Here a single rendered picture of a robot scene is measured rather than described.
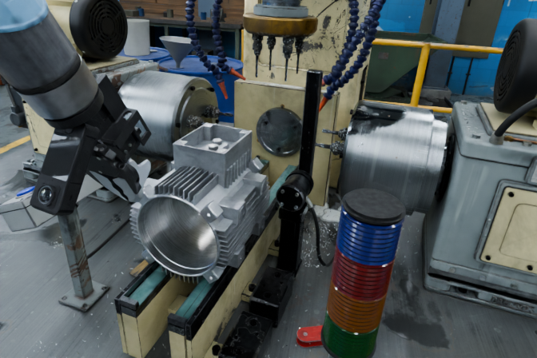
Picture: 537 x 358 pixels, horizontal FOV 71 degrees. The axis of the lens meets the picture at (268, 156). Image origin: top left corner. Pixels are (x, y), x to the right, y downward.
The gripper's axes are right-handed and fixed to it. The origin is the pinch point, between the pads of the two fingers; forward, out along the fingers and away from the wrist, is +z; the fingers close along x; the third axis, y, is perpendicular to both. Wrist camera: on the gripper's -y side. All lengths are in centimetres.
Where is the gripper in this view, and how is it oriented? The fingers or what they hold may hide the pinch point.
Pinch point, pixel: (131, 200)
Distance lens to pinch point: 63.3
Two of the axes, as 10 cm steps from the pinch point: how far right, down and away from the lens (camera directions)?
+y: 3.3, -7.8, 5.3
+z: 1.4, 6.0, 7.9
